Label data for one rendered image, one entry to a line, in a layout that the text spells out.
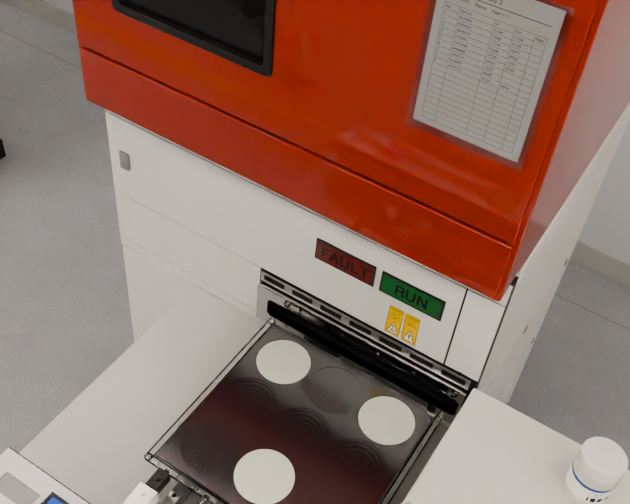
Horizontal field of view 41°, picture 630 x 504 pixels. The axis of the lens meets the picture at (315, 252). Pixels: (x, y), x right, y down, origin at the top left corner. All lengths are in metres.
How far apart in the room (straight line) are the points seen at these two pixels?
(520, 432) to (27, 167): 2.39
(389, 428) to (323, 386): 0.14
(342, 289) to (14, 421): 1.37
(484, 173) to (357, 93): 0.20
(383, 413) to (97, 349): 1.41
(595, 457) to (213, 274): 0.80
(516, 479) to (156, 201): 0.84
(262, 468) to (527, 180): 0.64
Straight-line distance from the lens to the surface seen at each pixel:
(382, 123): 1.16
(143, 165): 1.63
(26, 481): 1.37
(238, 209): 1.52
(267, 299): 1.61
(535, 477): 1.41
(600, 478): 1.34
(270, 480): 1.40
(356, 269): 1.42
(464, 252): 1.22
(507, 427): 1.45
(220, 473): 1.41
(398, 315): 1.45
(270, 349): 1.55
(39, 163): 3.39
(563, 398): 2.77
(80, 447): 1.55
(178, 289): 1.81
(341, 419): 1.47
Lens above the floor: 2.12
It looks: 45 degrees down
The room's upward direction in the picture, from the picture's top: 6 degrees clockwise
